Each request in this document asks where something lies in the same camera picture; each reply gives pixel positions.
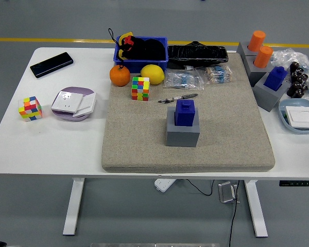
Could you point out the blue seal stamp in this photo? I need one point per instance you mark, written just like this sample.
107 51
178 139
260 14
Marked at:
186 114
275 78

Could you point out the grey seal holder block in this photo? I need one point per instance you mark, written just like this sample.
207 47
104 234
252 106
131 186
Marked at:
243 50
181 136
255 74
267 97

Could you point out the orange cylinder seal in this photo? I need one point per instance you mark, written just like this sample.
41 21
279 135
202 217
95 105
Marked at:
263 57
257 41

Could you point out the white table leg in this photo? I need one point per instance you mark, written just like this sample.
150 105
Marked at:
256 208
73 205

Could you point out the twisted rubik's cube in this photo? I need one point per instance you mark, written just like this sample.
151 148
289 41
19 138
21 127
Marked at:
30 109

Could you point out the purple tray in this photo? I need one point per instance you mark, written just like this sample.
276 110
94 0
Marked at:
77 89

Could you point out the white power strip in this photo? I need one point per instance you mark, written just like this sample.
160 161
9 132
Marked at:
164 184

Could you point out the grey-brown mat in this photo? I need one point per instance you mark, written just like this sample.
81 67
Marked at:
144 144

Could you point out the black smartphone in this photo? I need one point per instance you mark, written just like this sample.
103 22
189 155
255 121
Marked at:
51 64

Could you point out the orange fruit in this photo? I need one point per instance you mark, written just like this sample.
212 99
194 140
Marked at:
120 76

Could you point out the neat rubik's cube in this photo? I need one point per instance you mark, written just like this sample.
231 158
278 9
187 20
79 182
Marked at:
140 88

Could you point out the black silver pen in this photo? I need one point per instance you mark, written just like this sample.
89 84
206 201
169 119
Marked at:
170 99

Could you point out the blue plastic bin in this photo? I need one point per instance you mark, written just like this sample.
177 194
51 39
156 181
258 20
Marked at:
134 64

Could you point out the yellow lemon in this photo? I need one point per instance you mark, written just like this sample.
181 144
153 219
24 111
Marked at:
152 74

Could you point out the black pouch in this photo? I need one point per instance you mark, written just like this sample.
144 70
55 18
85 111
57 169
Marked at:
146 50

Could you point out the large clear resistor bag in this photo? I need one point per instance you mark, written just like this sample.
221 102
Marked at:
182 79

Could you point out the white usb plug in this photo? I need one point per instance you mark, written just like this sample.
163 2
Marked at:
189 68

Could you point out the black keyboard in plastic wrap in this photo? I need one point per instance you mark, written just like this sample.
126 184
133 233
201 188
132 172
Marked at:
195 55

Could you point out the small clear resistor bag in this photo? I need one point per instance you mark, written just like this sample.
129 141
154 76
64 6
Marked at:
219 73

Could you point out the black table control panel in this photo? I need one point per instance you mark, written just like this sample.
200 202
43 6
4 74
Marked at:
298 183

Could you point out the light blue tray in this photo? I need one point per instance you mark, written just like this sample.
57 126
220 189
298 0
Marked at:
298 102

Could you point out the dark knobs cluster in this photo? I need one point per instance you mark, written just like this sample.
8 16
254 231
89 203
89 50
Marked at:
297 82

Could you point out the crumpled clear plastic bag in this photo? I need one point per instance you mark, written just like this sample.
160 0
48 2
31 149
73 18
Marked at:
285 55

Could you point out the white wall socket panel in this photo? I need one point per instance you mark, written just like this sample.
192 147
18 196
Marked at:
67 101

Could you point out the white switch panel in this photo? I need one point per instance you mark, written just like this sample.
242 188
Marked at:
301 117
88 103

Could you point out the silver metal bracket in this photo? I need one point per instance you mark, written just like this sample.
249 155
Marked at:
226 193

